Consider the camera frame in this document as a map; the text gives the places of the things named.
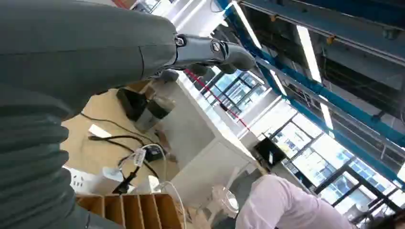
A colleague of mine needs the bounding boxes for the thick black cable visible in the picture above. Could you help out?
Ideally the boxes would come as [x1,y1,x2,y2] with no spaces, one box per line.
[88,135,160,195]

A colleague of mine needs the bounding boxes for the black monitor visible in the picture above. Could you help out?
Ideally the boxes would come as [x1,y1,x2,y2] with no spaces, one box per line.
[253,137,288,167]

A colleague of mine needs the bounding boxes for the wooden card box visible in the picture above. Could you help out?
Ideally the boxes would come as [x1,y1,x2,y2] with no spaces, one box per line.
[75,193,187,229]

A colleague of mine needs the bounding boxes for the blue ceiling beam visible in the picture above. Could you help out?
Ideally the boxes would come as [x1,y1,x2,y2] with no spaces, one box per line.
[216,0,405,148]

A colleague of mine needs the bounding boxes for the white cabinet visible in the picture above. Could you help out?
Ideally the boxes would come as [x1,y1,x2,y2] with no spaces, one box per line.
[157,71,258,208]

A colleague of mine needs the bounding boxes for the clear plastic fan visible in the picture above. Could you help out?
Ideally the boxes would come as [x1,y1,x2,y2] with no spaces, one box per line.
[207,167,241,222]

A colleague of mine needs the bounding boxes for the long ceiling light strip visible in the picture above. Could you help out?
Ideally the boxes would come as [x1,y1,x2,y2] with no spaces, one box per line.
[319,94,335,131]
[296,24,323,84]

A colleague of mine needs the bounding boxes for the red strip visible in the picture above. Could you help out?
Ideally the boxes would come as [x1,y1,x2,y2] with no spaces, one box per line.
[183,69,251,131]

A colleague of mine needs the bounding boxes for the white cable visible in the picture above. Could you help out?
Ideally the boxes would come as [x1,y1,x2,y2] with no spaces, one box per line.
[118,144,188,229]

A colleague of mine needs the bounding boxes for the ribbed grey left arm sleeve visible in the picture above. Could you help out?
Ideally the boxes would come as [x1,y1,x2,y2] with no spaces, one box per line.
[0,83,125,229]

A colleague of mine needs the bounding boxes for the black power adapter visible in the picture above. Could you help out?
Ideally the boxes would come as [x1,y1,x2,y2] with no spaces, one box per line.
[145,146,162,163]

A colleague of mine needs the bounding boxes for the grey and black cylinder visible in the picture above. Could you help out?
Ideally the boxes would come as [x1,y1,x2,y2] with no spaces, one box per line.
[134,96,177,134]

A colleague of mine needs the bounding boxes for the white card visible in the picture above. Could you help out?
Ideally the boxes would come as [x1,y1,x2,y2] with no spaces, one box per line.
[87,124,112,139]

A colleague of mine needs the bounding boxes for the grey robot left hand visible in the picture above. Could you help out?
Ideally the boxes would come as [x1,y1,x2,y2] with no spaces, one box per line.
[0,0,257,119]

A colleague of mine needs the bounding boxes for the black box device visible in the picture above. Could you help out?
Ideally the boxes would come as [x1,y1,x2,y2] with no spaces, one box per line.
[116,88,149,123]

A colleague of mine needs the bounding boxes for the thin black cable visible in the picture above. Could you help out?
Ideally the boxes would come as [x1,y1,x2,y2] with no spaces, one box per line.
[79,112,165,149]

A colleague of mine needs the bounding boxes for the white power strip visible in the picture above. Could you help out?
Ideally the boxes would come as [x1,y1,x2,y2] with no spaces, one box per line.
[63,166,107,195]

